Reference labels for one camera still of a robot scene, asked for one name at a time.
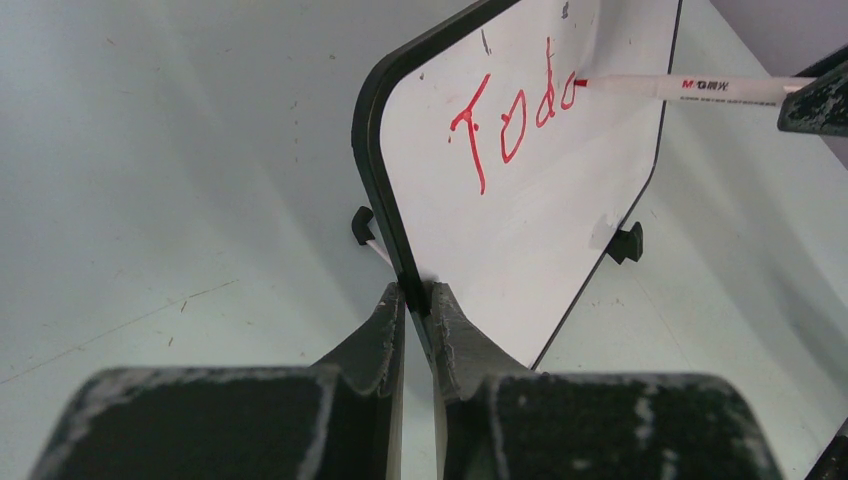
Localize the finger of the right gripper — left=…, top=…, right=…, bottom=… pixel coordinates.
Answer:
left=777, top=62, right=847, bottom=138
left=796, top=44, right=848, bottom=78

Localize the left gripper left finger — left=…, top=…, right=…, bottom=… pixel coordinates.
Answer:
left=30, top=283, right=405, bottom=479

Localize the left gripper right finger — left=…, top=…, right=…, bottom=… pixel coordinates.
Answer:
left=430, top=283, right=781, bottom=479

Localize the red whiteboard marker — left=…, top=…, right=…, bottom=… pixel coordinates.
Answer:
left=574, top=75, right=816, bottom=107

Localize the white board black frame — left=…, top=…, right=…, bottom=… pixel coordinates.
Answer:
left=351, top=1, right=682, bottom=367

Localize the black whiteboard marker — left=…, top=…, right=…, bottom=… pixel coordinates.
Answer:
left=805, top=420, right=848, bottom=480

